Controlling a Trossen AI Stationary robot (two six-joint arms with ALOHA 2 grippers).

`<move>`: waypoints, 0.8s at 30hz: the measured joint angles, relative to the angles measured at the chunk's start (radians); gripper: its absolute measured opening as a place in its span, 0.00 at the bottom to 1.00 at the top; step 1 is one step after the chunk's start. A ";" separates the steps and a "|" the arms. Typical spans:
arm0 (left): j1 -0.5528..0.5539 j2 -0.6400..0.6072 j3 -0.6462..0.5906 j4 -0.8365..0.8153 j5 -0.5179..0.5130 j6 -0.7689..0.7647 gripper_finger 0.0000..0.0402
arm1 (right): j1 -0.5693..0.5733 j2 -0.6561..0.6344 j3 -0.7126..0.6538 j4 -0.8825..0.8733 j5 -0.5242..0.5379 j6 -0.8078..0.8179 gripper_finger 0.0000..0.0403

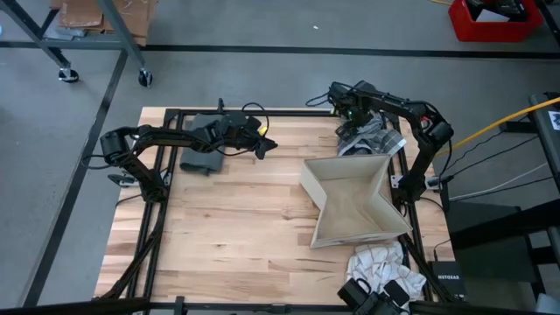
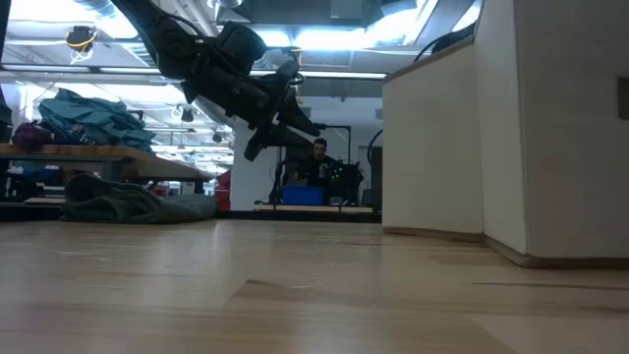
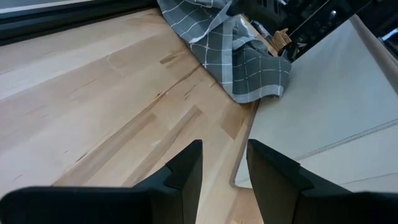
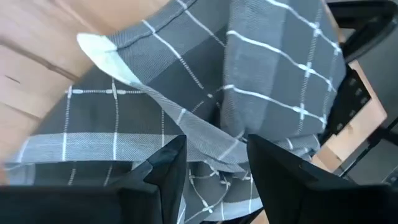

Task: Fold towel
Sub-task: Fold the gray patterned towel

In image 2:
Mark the black cable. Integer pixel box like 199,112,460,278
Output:
414,22,478,63

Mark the plain grey waffle towel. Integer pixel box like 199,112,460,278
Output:
59,171,218,225

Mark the purple bag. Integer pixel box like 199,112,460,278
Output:
12,121,54,151

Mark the red container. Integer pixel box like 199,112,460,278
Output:
214,169,232,212

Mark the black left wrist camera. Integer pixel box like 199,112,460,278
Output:
214,21,269,66

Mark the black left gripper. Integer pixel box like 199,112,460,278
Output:
180,58,327,163

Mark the wooden workbench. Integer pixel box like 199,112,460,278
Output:
0,144,216,198

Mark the ceiling device with yellow cable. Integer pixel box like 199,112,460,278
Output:
64,25,99,65

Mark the blue plastic bin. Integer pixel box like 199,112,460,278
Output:
282,185,326,207

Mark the teal cloth pile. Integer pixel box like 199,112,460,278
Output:
37,88,157,154

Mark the person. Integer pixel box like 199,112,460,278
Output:
296,137,341,191

